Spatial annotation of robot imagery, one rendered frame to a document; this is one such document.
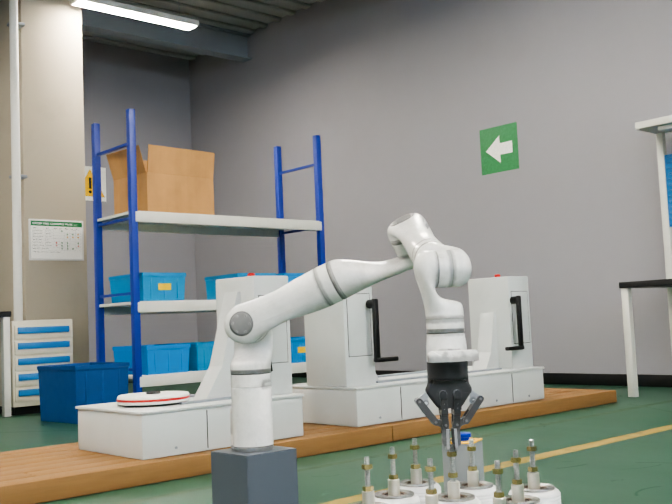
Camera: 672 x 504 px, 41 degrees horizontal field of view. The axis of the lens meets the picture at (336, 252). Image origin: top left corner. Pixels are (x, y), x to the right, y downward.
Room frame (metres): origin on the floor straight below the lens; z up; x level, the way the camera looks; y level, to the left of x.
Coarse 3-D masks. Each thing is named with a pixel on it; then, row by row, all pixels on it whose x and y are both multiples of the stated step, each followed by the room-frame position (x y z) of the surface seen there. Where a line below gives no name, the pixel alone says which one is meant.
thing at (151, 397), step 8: (144, 392) 3.90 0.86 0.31; (152, 392) 3.77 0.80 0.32; (160, 392) 3.80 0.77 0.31; (168, 392) 3.83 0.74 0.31; (176, 392) 3.81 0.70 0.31; (184, 392) 3.79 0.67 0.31; (120, 400) 3.70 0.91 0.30; (128, 400) 3.67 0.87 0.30; (136, 400) 3.65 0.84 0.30; (144, 400) 3.64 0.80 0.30; (152, 400) 3.65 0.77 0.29; (160, 400) 3.65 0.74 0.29; (168, 400) 3.67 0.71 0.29; (176, 400) 3.70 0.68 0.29; (184, 400) 3.74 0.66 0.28
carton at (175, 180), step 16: (112, 160) 6.78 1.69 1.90; (144, 160) 7.12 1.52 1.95; (160, 160) 6.61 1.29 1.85; (176, 160) 6.71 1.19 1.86; (192, 160) 6.81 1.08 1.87; (208, 160) 6.92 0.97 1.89; (112, 176) 6.85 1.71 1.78; (144, 176) 6.56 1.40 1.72; (160, 176) 6.62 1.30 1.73; (176, 176) 6.73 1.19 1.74; (192, 176) 6.83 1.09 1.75; (208, 176) 6.94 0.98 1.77; (144, 192) 6.56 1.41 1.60; (160, 192) 6.62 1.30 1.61; (176, 192) 6.73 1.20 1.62; (192, 192) 6.83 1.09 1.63; (208, 192) 6.94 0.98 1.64; (144, 208) 6.57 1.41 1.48; (160, 208) 6.62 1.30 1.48; (176, 208) 6.72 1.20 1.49; (192, 208) 6.83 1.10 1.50; (208, 208) 6.94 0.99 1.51
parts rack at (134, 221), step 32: (96, 128) 6.81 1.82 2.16; (128, 128) 6.40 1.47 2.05; (96, 160) 6.80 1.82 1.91; (128, 160) 6.41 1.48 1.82; (320, 160) 7.62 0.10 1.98; (96, 192) 6.80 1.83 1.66; (128, 192) 6.41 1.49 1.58; (320, 192) 7.61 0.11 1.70; (96, 224) 6.80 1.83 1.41; (128, 224) 7.00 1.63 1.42; (160, 224) 7.16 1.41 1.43; (192, 224) 6.74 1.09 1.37; (224, 224) 6.92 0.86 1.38; (256, 224) 7.13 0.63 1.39; (288, 224) 7.36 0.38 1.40; (320, 224) 7.59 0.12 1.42; (96, 256) 6.80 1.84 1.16; (320, 256) 7.60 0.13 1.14; (96, 288) 6.81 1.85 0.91; (96, 320) 6.82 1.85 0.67; (96, 352) 6.83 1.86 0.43; (160, 384) 6.51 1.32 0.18
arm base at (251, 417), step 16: (240, 384) 2.00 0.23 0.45; (256, 384) 2.00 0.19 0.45; (240, 400) 2.00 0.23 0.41; (256, 400) 2.00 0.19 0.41; (240, 416) 2.00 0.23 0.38; (256, 416) 2.00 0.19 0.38; (272, 416) 2.04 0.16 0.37; (240, 432) 2.00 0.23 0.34; (256, 432) 2.00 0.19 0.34; (272, 432) 2.03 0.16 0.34; (240, 448) 2.00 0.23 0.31; (256, 448) 2.00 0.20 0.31; (272, 448) 2.03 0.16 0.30
